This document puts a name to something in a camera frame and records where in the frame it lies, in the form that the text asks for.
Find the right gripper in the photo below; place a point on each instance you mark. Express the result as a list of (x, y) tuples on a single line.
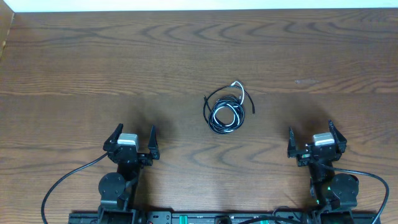
[(303, 158)]

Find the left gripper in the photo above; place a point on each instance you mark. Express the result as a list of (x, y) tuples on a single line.
[(130, 156)]

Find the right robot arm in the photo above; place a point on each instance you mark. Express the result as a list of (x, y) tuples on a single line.
[(335, 193)]

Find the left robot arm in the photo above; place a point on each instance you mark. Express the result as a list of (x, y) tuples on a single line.
[(118, 189)]

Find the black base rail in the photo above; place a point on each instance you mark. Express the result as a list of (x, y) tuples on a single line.
[(162, 217)]

